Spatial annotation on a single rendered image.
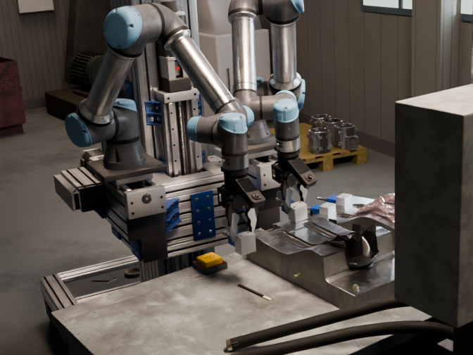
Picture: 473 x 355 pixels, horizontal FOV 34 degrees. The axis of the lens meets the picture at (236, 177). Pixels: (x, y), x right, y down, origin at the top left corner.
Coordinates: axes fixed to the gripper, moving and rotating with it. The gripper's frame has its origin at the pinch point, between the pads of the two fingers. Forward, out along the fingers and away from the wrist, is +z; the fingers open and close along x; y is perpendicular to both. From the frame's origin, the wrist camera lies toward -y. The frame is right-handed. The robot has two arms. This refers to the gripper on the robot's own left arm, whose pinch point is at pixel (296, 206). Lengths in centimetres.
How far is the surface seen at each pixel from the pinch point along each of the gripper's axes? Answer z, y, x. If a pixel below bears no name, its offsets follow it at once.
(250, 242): -5.4, -13.3, 27.4
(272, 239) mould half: 2.0, -7.1, 15.4
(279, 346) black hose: -5, -53, 48
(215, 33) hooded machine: 93, 408, -228
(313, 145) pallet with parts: 141, 244, -204
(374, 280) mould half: 0.3, -44.3, 8.8
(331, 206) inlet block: 8.8, 3.1, -17.0
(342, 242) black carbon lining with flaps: -7.2, -33.2, 10.0
